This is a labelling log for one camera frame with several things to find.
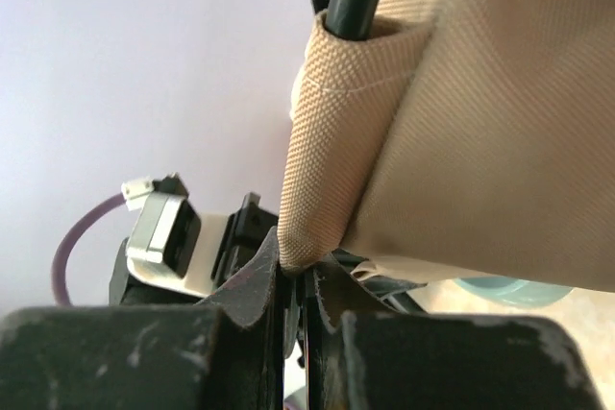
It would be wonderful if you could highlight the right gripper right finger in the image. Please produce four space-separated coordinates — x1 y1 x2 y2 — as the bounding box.
307 263 603 409

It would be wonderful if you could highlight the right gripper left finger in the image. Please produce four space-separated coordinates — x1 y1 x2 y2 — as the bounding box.
1 233 283 409

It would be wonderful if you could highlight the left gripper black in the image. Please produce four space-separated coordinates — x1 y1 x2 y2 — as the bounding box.
108 192 280 308

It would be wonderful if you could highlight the beige fabric pet tent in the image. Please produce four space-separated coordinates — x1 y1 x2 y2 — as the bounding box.
278 0 614 292

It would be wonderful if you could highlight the teal double pet bowl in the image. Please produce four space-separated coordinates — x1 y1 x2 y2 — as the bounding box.
455 277 573 308

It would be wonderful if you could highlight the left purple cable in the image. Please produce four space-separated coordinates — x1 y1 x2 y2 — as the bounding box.
51 191 128 306

